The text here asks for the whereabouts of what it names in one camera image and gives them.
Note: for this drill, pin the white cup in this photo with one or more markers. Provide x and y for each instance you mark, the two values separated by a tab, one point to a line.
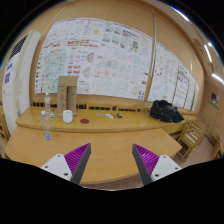
67	116

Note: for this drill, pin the far wall poster sheet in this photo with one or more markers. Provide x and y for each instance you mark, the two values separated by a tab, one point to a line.
181	86

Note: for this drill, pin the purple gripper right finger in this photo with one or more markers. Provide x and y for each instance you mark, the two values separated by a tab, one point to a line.
151	166

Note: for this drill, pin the red round coaster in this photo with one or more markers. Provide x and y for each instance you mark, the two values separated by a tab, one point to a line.
84	121

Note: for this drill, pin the large wall poster sheet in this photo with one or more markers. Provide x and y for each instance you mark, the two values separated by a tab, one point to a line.
108	58

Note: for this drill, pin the white standing air conditioner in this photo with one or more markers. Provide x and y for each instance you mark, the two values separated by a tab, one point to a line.
15	87

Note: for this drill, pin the clear plastic water bottle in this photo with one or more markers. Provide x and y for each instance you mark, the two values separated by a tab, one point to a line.
45	126

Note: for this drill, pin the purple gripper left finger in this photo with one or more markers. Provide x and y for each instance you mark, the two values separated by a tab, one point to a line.
70	166

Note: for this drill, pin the small items on table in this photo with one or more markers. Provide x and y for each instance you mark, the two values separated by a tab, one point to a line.
110	115

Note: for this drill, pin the brown cardboard box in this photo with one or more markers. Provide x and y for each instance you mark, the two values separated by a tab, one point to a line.
67	94

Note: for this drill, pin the right wall poster sheet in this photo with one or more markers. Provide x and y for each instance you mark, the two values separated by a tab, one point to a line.
164	76

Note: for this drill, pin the wooden chair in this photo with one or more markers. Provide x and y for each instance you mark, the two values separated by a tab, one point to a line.
190	137

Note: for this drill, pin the black bag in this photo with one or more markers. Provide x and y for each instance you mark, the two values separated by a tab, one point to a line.
164	111

